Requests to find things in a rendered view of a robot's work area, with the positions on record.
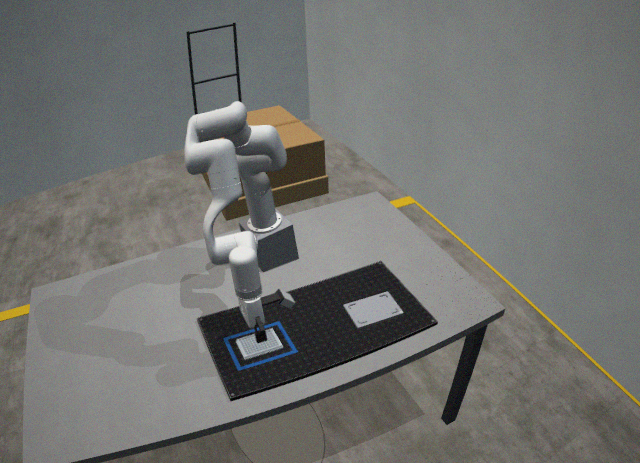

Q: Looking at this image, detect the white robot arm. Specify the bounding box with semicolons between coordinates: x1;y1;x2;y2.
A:
184;101;287;299

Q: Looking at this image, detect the blue tape outline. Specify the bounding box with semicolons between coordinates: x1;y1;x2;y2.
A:
223;321;298;371

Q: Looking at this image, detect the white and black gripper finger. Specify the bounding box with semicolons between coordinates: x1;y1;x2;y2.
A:
254;316;267;343

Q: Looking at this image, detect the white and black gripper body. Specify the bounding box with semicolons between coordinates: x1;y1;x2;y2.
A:
236;292;265;328

